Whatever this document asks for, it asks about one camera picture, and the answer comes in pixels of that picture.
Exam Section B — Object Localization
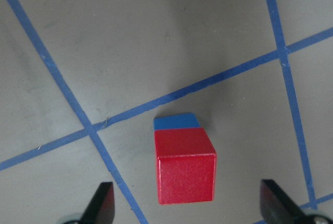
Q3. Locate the red block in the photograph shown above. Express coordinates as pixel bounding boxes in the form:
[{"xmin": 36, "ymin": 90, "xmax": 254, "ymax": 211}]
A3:
[{"xmin": 155, "ymin": 127, "xmax": 217, "ymax": 205}]

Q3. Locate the blue block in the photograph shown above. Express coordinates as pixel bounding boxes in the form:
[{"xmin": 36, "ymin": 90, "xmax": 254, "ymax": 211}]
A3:
[{"xmin": 153, "ymin": 113, "xmax": 200, "ymax": 130}]

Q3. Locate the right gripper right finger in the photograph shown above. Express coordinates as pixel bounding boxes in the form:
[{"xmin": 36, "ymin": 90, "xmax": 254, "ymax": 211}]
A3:
[{"xmin": 260, "ymin": 179, "xmax": 312, "ymax": 224}]

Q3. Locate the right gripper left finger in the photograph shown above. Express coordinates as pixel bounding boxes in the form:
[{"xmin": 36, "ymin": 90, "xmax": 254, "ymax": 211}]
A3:
[{"xmin": 79, "ymin": 182, "xmax": 115, "ymax": 224}]

